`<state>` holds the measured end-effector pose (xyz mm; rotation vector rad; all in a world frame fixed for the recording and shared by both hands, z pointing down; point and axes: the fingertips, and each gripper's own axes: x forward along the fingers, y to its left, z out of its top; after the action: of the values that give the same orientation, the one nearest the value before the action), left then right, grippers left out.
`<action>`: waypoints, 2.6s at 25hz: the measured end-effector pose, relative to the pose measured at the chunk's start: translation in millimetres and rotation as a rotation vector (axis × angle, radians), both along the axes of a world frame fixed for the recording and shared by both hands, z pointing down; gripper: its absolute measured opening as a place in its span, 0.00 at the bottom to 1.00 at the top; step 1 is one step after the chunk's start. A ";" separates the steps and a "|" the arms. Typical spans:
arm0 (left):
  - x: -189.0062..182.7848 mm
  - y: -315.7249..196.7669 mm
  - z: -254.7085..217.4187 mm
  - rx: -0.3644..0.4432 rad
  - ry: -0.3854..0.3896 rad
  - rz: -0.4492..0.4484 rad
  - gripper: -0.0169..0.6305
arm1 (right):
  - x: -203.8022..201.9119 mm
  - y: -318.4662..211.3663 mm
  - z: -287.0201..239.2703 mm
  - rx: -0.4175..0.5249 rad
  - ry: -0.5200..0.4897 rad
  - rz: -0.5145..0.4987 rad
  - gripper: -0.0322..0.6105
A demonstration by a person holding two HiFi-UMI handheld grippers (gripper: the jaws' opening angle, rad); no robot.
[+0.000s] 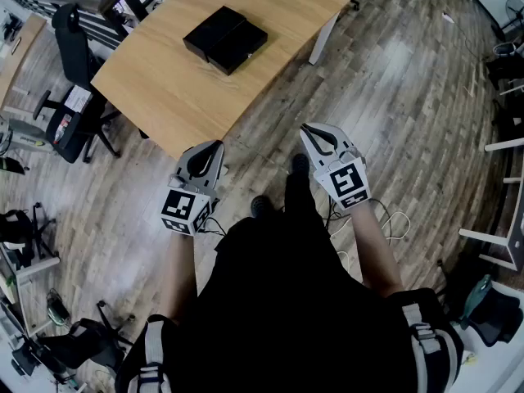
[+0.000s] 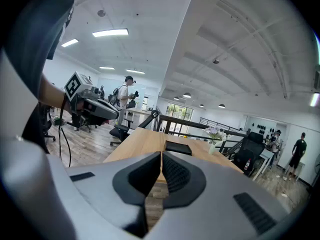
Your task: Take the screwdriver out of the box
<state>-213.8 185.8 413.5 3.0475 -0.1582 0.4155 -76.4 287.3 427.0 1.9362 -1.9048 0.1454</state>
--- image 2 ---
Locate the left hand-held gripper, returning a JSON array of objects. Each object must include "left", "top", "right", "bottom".
[{"left": 64, "top": 71, "right": 120, "bottom": 121}]

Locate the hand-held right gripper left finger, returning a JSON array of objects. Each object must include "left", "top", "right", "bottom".
[{"left": 66, "top": 151, "right": 162, "bottom": 240}]

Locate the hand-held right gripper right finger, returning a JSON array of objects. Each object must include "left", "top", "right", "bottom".
[{"left": 149, "top": 150, "right": 292, "bottom": 240}]

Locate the black box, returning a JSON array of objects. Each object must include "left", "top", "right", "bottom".
[{"left": 164, "top": 140, "right": 193, "bottom": 156}]

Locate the person's left forearm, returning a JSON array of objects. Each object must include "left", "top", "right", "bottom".
[{"left": 39, "top": 74, "right": 67, "bottom": 109}]

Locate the black office chair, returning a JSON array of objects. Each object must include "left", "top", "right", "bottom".
[
  {"left": 232, "top": 131, "right": 266, "bottom": 176},
  {"left": 71, "top": 108, "right": 99, "bottom": 133},
  {"left": 109, "top": 118, "right": 135, "bottom": 146}
]

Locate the white desk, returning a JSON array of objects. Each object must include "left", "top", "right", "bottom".
[
  {"left": 252, "top": 148, "right": 276, "bottom": 182},
  {"left": 124, "top": 107, "right": 153, "bottom": 129}
]

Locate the purple and white flower bouquet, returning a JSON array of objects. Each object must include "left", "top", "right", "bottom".
[{"left": 204, "top": 125, "right": 231, "bottom": 145}]

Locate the black metal railing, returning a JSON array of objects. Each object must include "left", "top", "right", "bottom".
[{"left": 138, "top": 108, "right": 248, "bottom": 157}]

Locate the person's black shirt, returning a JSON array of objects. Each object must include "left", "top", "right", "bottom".
[{"left": 2, "top": 0, "right": 78, "bottom": 155}]

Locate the black cable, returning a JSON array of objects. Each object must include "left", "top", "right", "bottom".
[{"left": 58, "top": 93, "right": 72, "bottom": 168}]

